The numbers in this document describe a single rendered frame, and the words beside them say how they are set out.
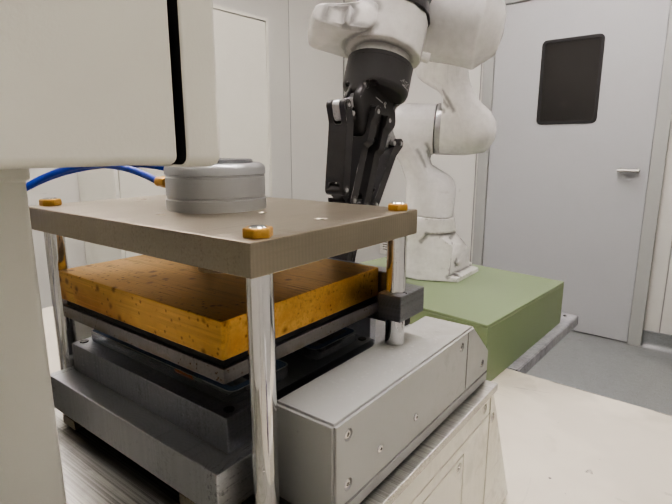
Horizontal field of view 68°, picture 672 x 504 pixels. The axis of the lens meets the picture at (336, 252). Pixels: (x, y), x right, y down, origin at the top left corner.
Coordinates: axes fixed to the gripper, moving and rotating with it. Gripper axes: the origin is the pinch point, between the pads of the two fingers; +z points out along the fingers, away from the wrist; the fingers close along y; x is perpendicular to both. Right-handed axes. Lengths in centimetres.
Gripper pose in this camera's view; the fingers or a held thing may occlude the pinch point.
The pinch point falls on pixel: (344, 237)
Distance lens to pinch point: 54.9
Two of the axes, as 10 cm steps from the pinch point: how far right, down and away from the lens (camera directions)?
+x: -7.9, -1.2, 6.0
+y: 5.8, 1.7, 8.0
